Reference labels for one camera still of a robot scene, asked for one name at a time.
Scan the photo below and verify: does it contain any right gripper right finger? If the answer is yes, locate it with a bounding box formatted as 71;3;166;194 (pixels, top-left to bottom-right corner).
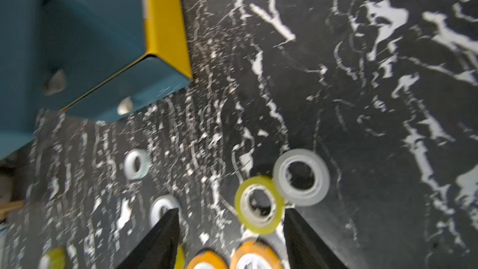
283;208;347;269

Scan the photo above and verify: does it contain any orange tape roll right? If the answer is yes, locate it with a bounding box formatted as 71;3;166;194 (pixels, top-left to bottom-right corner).
229;240;283;269

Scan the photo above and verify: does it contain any clear tape roll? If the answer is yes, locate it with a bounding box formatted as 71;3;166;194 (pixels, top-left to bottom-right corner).
273;149;331;206
149;194;182;228
124;149;151;181

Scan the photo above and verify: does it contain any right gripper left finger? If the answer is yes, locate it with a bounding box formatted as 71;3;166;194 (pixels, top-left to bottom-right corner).
117;208;180;269

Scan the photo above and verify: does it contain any orange tape roll left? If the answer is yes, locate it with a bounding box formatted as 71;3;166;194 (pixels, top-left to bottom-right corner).
187;250;229;269

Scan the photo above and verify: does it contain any yellow-lined drawer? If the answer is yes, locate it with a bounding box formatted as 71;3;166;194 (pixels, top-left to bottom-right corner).
62;0;193;122

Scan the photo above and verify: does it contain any yellow-green tape roll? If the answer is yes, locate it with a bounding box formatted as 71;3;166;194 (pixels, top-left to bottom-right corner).
235;176;285;235
174;245;185;269
38;247;68;269

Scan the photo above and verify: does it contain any orange tape roll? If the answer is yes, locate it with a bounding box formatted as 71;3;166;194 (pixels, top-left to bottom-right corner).
229;240;283;269
187;250;229;269

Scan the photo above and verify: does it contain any teal drawer cabinet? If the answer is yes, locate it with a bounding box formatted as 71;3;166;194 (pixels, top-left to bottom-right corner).
1;0;146;157

